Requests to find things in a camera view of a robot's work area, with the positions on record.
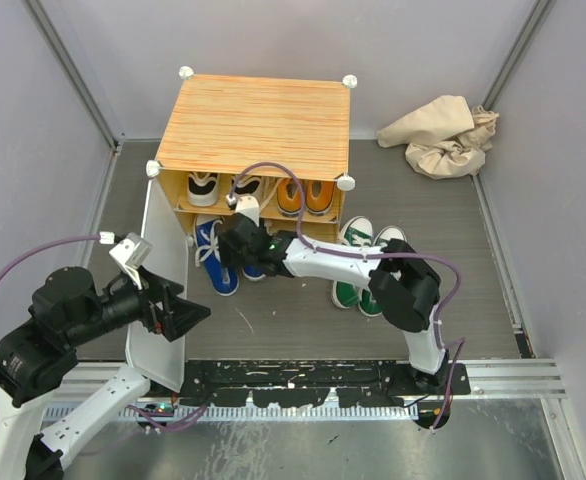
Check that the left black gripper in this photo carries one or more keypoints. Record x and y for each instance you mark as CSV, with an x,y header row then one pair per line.
x,y
176,314

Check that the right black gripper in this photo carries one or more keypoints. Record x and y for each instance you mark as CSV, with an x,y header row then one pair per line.
x,y
234,259

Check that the blue sneaker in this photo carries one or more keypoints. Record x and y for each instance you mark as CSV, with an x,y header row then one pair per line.
x,y
253,274
224,280

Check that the black white sneaker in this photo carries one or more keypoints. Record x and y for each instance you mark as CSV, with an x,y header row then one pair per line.
x,y
202,189
248,185

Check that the orange sneaker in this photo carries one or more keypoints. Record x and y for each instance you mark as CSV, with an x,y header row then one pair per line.
x,y
283,196
319,196

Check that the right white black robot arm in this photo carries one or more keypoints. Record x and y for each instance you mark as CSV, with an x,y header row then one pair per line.
x,y
401,281

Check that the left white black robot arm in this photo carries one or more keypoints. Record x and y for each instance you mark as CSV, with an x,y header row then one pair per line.
x,y
67,312

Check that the wood grain shoe cabinet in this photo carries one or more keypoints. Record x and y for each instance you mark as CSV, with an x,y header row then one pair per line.
x,y
269,127

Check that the crumpled beige cloth bag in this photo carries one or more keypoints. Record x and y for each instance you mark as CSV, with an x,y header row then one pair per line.
x,y
444,139

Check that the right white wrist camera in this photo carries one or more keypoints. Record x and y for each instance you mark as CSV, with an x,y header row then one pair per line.
x,y
246,205

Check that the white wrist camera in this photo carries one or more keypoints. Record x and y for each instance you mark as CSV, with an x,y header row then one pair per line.
x,y
246,205
129,254

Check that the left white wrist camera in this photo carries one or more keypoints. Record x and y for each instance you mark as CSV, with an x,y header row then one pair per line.
x,y
129,254

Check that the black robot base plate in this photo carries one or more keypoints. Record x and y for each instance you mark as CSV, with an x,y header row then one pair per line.
x,y
288,384

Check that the slotted grey cable duct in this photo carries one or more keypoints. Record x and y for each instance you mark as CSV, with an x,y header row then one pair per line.
x,y
326,412

